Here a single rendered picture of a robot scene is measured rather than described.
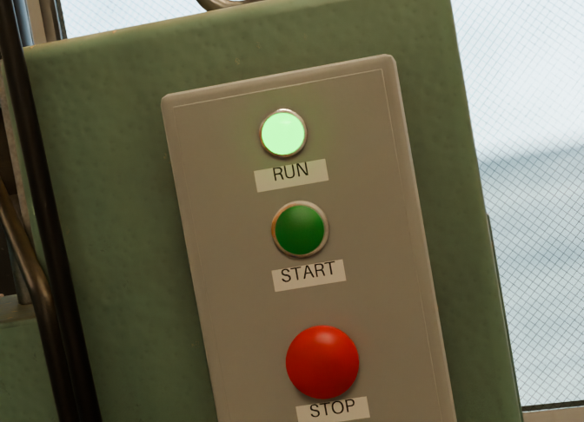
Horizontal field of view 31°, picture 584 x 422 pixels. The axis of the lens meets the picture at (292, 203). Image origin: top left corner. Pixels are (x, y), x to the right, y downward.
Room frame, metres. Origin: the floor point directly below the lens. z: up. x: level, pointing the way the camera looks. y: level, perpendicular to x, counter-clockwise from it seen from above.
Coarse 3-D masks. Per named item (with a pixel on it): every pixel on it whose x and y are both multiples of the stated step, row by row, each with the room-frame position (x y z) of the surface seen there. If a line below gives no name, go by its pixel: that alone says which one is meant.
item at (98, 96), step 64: (320, 0) 0.49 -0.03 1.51; (384, 0) 0.48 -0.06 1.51; (448, 0) 0.48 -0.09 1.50; (64, 64) 0.50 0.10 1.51; (128, 64) 0.50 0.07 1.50; (192, 64) 0.49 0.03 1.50; (256, 64) 0.49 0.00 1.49; (320, 64) 0.49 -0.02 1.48; (448, 64) 0.48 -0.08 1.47; (64, 128) 0.50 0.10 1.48; (128, 128) 0.50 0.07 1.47; (448, 128) 0.48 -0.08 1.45; (64, 192) 0.50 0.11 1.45; (128, 192) 0.50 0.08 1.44; (448, 192) 0.48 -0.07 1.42; (128, 256) 0.50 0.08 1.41; (448, 256) 0.48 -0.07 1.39; (128, 320) 0.50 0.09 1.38; (192, 320) 0.50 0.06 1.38; (448, 320) 0.48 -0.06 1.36; (128, 384) 0.50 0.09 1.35; (192, 384) 0.50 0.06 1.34; (512, 384) 0.48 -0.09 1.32
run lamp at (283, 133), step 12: (264, 120) 0.43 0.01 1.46; (276, 120) 0.42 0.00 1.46; (288, 120) 0.42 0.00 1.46; (300, 120) 0.43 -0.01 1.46; (264, 132) 0.42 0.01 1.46; (276, 132) 0.42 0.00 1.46; (288, 132) 0.42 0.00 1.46; (300, 132) 0.42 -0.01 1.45; (264, 144) 0.43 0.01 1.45; (276, 144) 0.42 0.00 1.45; (288, 144) 0.42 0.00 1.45; (300, 144) 0.42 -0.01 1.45; (276, 156) 0.43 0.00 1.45; (288, 156) 0.43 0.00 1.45
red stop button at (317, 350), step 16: (304, 336) 0.42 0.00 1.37; (320, 336) 0.42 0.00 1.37; (336, 336) 0.42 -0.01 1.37; (288, 352) 0.42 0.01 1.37; (304, 352) 0.42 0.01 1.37; (320, 352) 0.42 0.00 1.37; (336, 352) 0.42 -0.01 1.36; (352, 352) 0.42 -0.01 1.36; (288, 368) 0.42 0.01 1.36; (304, 368) 0.42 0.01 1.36; (320, 368) 0.42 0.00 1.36; (336, 368) 0.42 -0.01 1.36; (352, 368) 0.42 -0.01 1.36; (304, 384) 0.42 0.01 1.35; (320, 384) 0.42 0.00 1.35; (336, 384) 0.42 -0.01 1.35
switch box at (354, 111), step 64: (384, 64) 0.42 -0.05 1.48; (192, 128) 0.43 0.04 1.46; (256, 128) 0.43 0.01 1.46; (320, 128) 0.43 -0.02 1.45; (384, 128) 0.42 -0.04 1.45; (192, 192) 0.43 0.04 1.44; (256, 192) 0.43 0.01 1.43; (320, 192) 0.43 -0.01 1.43; (384, 192) 0.42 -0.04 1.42; (192, 256) 0.44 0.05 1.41; (256, 256) 0.43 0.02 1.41; (320, 256) 0.43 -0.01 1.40; (384, 256) 0.42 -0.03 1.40; (256, 320) 0.43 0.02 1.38; (320, 320) 0.43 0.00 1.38; (384, 320) 0.43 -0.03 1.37; (256, 384) 0.43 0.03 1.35; (384, 384) 0.43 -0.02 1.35; (448, 384) 0.43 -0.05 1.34
